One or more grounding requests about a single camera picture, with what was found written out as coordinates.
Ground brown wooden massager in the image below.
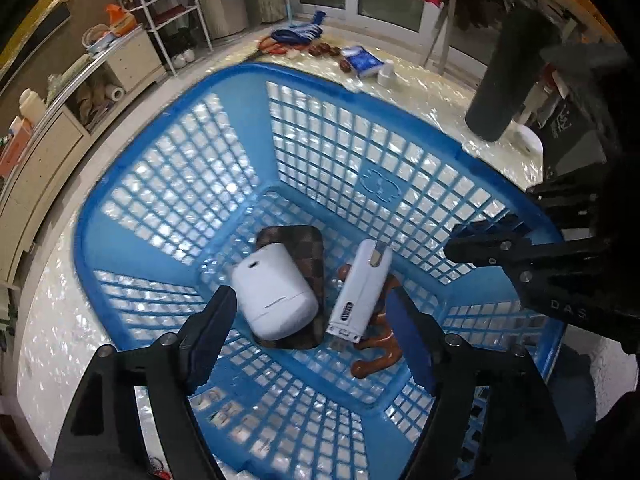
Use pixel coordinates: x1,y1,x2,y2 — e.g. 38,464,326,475
350,273,402,379

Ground brown checkered glasses case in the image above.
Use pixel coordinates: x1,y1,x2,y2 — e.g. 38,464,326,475
254,224,327,351

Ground blue plastic basket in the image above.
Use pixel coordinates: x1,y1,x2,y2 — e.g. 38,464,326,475
73,64,563,479

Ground white round device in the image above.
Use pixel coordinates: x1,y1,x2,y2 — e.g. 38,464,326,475
513,124,544,157

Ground small white bottle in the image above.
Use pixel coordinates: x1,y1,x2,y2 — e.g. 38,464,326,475
376,61,396,88

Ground blue tissue pack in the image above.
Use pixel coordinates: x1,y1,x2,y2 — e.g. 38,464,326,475
342,46,384,77

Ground blue striped sock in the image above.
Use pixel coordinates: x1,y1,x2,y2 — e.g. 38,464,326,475
270,11,326,46

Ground pink tissue box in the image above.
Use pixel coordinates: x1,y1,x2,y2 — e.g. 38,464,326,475
0,116,32,179

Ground cream tv cabinet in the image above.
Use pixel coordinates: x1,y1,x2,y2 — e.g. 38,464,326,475
1,27,166,289

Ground cream plastic jar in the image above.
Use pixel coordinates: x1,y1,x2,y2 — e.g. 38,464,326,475
18,88,47,126

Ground paper towel roll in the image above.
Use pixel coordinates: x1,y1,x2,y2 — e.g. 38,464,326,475
104,84,125,103

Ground white metal shelf rack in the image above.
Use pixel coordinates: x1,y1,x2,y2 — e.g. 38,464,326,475
117,0,213,75

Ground yellow cloth covered tv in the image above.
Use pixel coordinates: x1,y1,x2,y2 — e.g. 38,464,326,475
1,0,72,91

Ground black cylinder handle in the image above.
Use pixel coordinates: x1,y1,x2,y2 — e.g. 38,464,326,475
464,6,561,142

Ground red handled scissors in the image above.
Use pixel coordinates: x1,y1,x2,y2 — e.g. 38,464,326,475
243,36,310,63

